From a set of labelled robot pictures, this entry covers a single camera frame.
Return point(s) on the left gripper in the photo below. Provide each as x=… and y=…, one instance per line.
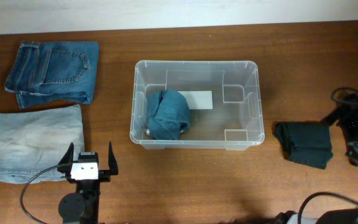
x=105, y=175

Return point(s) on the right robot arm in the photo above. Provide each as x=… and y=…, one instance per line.
x=333, y=216

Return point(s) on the dark blue folded jeans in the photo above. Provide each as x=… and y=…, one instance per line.
x=47, y=71

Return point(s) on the teal blue shirt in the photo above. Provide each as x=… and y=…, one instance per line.
x=168, y=115

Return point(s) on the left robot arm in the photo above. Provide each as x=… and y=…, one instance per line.
x=82, y=206

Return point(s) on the light blue jeans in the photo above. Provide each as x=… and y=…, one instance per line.
x=34, y=141

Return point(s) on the clear plastic storage bin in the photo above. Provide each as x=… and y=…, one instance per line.
x=223, y=96

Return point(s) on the black garment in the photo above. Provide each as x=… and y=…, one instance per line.
x=305, y=143

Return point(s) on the white label in bin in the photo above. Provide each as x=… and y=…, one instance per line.
x=198, y=100

